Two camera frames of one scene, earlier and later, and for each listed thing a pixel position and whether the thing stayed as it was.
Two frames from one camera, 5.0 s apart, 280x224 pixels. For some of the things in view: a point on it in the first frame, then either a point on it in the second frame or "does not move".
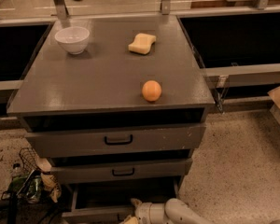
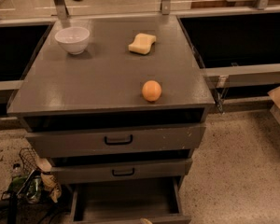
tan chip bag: [48, 179] does not move
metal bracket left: [62, 11] does not move
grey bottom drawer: [108, 200] does not move
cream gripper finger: [136, 202] to [147, 221]
